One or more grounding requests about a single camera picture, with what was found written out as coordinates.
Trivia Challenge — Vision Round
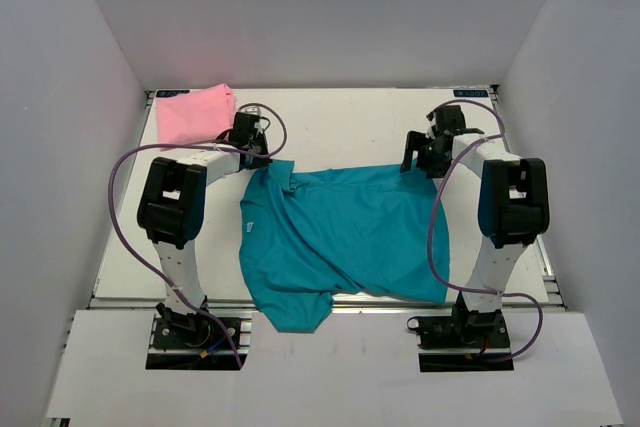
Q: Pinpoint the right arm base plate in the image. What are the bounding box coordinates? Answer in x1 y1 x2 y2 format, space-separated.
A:
406 315 514 373

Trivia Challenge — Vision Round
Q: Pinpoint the teal t shirt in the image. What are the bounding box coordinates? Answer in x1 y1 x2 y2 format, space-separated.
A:
239 160 450 333

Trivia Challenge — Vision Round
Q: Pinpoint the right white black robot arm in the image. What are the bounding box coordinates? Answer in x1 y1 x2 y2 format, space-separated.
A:
400 100 550 346

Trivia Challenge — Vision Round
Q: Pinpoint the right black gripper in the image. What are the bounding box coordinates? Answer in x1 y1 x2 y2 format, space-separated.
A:
401 130 453 179

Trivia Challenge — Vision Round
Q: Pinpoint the pink folded t shirt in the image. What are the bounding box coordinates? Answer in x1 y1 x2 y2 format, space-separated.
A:
155 84 236 145

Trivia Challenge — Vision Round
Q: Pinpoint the right blue table label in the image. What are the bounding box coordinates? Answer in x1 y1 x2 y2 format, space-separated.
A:
453 89 489 98

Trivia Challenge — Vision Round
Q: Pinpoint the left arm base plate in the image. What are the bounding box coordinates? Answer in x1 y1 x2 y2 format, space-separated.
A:
145 303 251 371

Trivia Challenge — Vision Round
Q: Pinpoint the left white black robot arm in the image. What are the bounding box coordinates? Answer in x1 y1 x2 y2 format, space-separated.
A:
137 103 270 346

